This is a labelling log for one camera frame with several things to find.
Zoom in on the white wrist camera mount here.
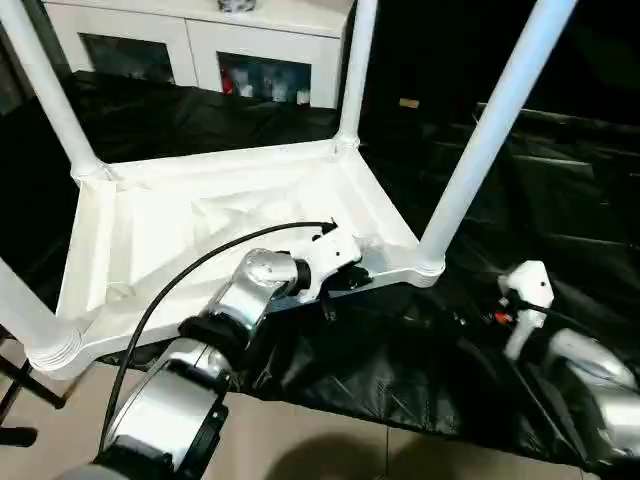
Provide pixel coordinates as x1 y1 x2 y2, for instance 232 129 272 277
294 227 364 306
497 259 554 361

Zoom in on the black metal rail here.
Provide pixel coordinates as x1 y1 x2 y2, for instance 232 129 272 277
474 102 640 132

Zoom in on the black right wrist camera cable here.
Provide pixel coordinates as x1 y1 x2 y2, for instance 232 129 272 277
514 298 551 315

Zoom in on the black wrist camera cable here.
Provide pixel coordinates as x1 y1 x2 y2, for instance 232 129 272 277
97 219 337 451
514 298 551 315

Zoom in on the white glass-door cabinet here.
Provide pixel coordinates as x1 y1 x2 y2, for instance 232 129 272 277
39 0 351 109

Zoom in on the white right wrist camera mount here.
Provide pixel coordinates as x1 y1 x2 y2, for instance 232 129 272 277
497 259 554 361

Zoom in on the black left wrist camera cable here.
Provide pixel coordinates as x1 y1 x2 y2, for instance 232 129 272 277
97 219 337 451

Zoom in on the white plastic table leg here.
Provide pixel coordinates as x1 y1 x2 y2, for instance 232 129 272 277
334 0 379 151
0 0 111 181
418 0 581 281
0 257 84 374

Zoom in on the black folding chair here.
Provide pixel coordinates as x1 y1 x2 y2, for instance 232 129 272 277
0 324 66 446

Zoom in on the black work mat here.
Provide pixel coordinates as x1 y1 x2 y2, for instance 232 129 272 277
0 69 640 474

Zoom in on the grey glossy object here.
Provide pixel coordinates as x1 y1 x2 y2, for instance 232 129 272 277
215 0 259 14

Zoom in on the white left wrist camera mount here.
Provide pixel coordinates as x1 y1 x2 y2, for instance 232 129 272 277
294 227 364 306

